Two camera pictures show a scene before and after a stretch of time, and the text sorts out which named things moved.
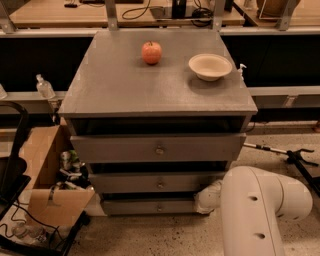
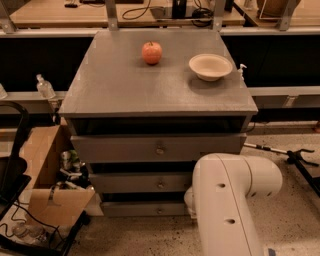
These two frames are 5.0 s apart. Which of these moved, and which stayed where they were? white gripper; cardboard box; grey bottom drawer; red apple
Moved: white gripper
Stayed: cardboard box; grey bottom drawer; red apple
